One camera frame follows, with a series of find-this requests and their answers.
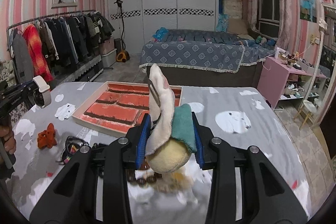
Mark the grey coat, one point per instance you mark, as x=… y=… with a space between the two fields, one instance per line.
x=21 y=57

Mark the pink side table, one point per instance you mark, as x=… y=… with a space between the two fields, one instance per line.
x=279 y=82

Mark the cream braided flower hairband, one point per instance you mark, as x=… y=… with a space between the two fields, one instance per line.
x=176 y=183

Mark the garment steamer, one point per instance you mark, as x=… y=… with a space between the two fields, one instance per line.
x=122 y=55

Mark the bed with blue cover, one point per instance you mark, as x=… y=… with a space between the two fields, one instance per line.
x=206 y=58

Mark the metal clothes rack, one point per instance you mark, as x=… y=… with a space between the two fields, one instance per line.
x=9 y=48

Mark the orange fabric scrunchie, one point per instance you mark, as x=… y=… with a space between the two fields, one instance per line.
x=46 y=139

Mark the white framed mirror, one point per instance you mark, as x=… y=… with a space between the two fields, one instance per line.
x=325 y=63

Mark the white wardrobe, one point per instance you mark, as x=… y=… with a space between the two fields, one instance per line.
x=170 y=3

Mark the window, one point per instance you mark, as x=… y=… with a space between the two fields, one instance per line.
x=268 y=17

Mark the pink curtain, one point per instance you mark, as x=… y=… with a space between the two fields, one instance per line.
x=287 y=24

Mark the person left hand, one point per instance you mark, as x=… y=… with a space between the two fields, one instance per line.
x=10 y=143

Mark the beige tray red lining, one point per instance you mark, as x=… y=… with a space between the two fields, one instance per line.
x=114 y=108

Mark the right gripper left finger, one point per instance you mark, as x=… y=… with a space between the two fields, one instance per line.
x=71 y=197

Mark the polar bear grey tablecloth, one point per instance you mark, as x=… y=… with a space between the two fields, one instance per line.
x=240 y=116

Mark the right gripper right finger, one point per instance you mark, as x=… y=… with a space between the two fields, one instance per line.
x=246 y=187

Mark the dark hanging clothes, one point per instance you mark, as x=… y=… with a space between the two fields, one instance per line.
x=74 y=39

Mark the orange red coat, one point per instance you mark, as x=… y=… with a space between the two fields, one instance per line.
x=34 y=45

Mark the storage boxes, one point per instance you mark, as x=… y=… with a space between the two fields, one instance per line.
x=108 y=53

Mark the couple photo poster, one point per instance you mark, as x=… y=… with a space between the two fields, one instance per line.
x=308 y=10

